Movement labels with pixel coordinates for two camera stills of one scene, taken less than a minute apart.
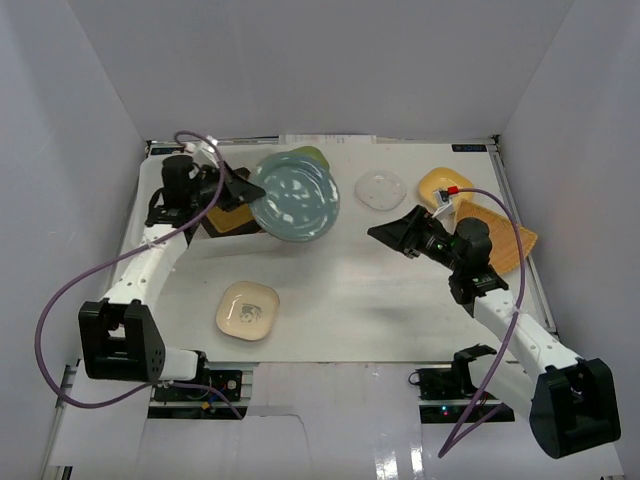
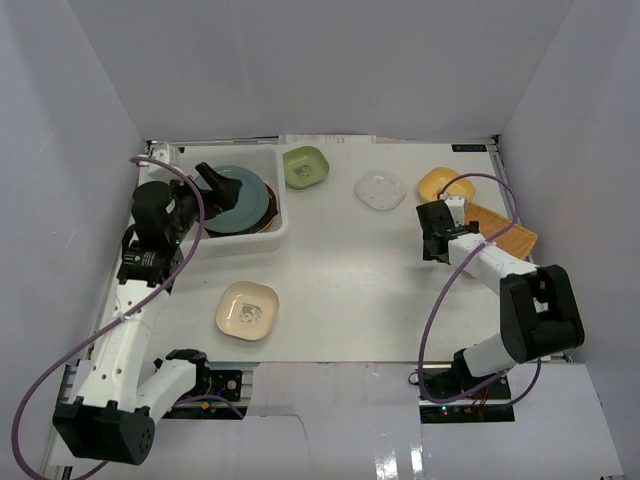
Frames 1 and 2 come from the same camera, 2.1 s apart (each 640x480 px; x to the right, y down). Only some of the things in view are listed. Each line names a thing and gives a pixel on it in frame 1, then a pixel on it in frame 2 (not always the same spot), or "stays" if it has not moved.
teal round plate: x=301 y=200 -> x=250 y=206
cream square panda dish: x=248 y=310 stays
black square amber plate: x=235 y=221 -> x=272 y=211
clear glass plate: x=380 y=190 stays
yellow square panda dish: x=439 y=179 stays
